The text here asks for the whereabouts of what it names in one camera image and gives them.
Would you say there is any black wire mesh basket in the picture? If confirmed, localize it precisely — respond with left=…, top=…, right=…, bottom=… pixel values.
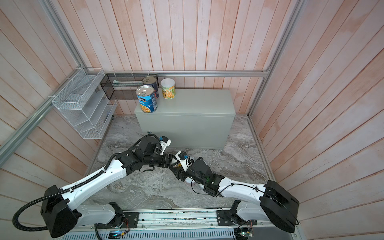
left=100, top=74, right=160, bottom=101

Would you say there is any grey metal cabinet box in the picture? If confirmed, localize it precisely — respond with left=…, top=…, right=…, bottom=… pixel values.
left=135, top=89, right=236, bottom=149

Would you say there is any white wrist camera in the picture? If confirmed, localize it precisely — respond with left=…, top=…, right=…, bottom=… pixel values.
left=176, top=151, right=190, bottom=172
left=159, top=136, right=172, bottom=155

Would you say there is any blue soup can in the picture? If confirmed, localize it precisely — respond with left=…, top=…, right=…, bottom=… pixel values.
left=136, top=85, right=157, bottom=113

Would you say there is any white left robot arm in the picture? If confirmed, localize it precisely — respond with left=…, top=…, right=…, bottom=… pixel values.
left=12, top=134, right=178, bottom=238

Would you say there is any dark blue tomato can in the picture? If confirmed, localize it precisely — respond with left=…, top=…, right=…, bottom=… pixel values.
left=143, top=75, right=159, bottom=99

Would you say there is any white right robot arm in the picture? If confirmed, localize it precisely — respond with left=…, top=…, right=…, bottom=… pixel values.
left=166, top=155, right=300, bottom=233

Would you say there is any aluminium wall rail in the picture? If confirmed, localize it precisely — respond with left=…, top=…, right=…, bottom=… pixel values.
left=82, top=69, right=270, bottom=78

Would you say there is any white wire mesh shelf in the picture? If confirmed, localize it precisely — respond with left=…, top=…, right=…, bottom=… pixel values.
left=52, top=68, right=118, bottom=140

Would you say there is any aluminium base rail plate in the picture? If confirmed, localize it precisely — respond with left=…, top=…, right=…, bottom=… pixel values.
left=61, top=208, right=306, bottom=240

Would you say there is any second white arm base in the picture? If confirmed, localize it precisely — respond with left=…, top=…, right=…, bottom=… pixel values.
left=76, top=202, right=140, bottom=229

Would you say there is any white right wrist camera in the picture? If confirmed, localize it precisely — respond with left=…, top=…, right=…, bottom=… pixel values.
left=176, top=151, right=190, bottom=172

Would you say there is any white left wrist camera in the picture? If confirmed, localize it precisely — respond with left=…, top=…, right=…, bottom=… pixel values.
left=159, top=136, right=172, bottom=155

